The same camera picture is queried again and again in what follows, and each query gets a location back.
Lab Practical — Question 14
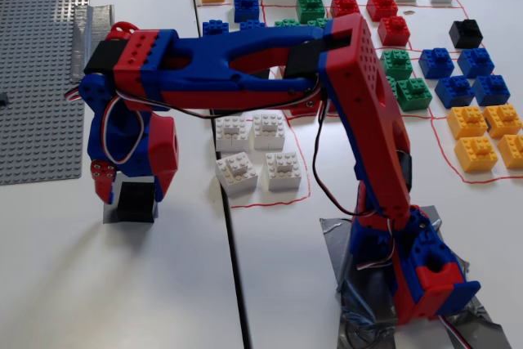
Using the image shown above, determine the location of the blue and red gripper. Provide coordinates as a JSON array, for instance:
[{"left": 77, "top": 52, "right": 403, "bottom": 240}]
[{"left": 78, "top": 74, "right": 180, "bottom": 206}]

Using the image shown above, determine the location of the grey tape square marker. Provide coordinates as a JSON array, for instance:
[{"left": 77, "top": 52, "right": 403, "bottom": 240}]
[{"left": 102, "top": 172, "right": 159, "bottom": 225}]

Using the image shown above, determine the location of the red Lego block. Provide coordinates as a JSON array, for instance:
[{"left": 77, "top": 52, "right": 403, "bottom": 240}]
[
  {"left": 329, "top": 0, "right": 362, "bottom": 19},
  {"left": 377, "top": 15, "right": 411, "bottom": 47},
  {"left": 365, "top": 0, "right": 399, "bottom": 23}
]

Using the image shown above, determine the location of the grey Lego baseplate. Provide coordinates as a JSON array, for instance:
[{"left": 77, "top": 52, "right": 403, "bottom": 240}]
[{"left": 0, "top": 0, "right": 93, "bottom": 186}]

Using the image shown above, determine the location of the red white black servo cable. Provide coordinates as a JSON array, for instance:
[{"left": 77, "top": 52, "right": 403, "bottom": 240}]
[
  {"left": 64, "top": 85, "right": 328, "bottom": 164},
  {"left": 311, "top": 95, "right": 400, "bottom": 271},
  {"left": 437, "top": 312, "right": 472, "bottom": 349}
]

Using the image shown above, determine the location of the grey duct tape strip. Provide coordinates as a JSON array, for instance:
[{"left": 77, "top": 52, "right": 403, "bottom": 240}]
[{"left": 69, "top": 3, "right": 117, "bottom": 84}]

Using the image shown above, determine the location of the crumpled grey duct tape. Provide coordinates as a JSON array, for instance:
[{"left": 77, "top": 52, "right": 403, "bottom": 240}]
[{"left": 319, "top": 204, "right": 512, "bottom": 349}]

